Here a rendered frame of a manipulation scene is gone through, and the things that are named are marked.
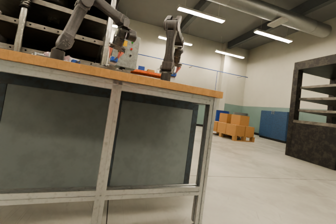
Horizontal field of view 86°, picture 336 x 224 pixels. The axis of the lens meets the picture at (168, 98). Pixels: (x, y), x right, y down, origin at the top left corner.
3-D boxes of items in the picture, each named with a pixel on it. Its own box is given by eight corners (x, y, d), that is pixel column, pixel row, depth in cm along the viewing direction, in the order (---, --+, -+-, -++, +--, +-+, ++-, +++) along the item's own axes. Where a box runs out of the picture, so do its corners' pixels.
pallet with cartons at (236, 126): (254, 142, 543) (257, 117, 547) (233, 140, 510) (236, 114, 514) (226, 134, 653) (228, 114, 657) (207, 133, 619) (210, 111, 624)
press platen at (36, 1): (106, 24, 204) (107, 20, 204) (-25, -15, 158) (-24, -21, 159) (101, 41, 267) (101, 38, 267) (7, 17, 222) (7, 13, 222)
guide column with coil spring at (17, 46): (8, 109, 162) (34, -29, 169) (0, 109, 160) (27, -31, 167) (11, 109, 167) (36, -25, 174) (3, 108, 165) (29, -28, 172)
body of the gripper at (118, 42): (108, 44, 122) (112, 33, 120) (123, 49, 127) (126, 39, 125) (109, 46, 116) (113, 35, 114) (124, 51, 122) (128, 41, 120)
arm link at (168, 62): (163, 72, 121) (168, 21, 118) (173, 73, 120) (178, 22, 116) (161, 71, 115) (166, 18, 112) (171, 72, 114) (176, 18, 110)
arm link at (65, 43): (65, 43, 100) (53, 39, 96) (70, 40, 93) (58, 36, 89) (63, 54, 99) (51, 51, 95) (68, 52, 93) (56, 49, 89)
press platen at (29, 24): (103, 45, 199) (103, 41, 200) (-33, 11, 154) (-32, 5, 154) (98, 58, 267) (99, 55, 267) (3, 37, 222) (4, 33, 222)
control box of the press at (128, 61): (122, 158, 212) (141, 36, 220) (95, 158, 200) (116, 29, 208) (119, 153, 232) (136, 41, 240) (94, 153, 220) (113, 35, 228)
